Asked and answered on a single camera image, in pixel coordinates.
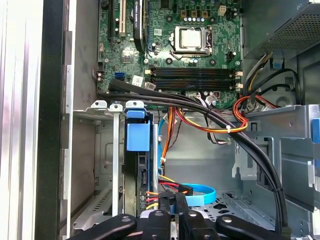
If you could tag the silver CPU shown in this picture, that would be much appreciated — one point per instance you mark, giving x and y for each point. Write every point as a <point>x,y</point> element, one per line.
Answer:
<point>191,38</point>

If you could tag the grey power supply unit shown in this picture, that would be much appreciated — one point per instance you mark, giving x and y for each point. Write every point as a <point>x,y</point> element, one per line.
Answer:
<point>287,25</point>

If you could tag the blue plastic drive latch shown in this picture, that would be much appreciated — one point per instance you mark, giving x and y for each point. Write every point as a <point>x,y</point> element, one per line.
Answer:
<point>316,128</point>

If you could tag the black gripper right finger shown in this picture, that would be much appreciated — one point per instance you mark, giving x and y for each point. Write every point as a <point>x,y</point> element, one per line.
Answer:
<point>192,225</point>

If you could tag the grey metal drive cage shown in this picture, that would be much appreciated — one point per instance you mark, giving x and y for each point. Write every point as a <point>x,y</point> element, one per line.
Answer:
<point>287,117</point>

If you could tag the green motherboard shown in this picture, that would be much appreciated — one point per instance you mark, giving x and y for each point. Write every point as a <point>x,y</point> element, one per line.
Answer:
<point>225,32</point>

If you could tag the black graphics card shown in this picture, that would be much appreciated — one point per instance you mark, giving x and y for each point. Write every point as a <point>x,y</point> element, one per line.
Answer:
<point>138,37</point>

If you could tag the metal disk bay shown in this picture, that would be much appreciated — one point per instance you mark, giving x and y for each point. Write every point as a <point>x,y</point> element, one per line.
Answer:
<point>115,150</point>

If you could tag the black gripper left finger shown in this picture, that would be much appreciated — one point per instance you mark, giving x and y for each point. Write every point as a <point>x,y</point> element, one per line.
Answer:
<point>157,225</point>

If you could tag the black power connector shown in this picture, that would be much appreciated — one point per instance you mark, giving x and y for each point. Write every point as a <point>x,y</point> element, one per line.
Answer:
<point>186,189</point>

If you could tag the hard disk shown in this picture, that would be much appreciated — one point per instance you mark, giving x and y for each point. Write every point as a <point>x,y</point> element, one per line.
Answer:
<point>137,137</point>

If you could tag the black PC case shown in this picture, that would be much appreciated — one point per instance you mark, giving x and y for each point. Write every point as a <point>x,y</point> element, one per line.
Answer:
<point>50,100</point>

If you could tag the CPU socket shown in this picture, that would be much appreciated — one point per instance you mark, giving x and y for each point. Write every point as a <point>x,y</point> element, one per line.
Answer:
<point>191,50</point>

